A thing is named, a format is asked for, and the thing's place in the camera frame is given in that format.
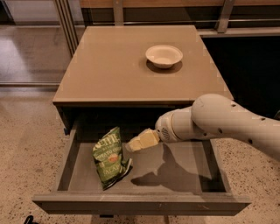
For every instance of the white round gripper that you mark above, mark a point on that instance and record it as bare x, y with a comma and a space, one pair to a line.
164, 128

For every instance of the green jalapeno chip bag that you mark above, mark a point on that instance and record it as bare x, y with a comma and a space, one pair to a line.
108, 158

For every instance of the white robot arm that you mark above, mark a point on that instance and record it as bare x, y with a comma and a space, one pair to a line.
212, 116

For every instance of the open grey top drawer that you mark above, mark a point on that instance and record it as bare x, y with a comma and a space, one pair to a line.
167, 179

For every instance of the grey cabinet with countertop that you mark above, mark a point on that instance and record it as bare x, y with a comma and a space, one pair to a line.
109, 68

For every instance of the white paper bowl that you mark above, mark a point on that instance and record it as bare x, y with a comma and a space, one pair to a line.
164, 56

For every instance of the black object on floor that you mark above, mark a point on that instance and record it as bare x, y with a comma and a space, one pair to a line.
29, 220

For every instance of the metal shelving frame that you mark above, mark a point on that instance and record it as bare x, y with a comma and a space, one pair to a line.
39, 37

